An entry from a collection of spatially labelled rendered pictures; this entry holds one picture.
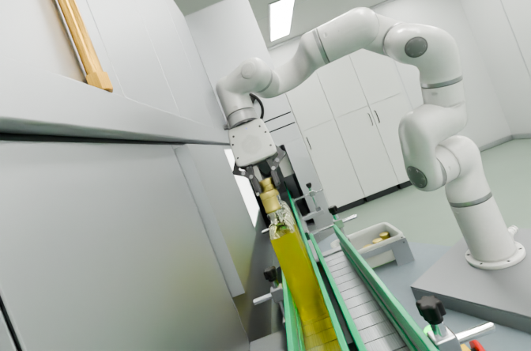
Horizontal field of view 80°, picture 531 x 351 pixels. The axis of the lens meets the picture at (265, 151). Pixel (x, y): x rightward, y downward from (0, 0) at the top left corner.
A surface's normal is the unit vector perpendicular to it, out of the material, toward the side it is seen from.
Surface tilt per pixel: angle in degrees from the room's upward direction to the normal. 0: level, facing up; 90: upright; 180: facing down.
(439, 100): 103
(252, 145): 75
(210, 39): 90
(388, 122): 90
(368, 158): 90
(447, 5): 90
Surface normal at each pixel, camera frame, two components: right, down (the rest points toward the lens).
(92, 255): 0.93, -0.37
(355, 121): -0.02, 0.01
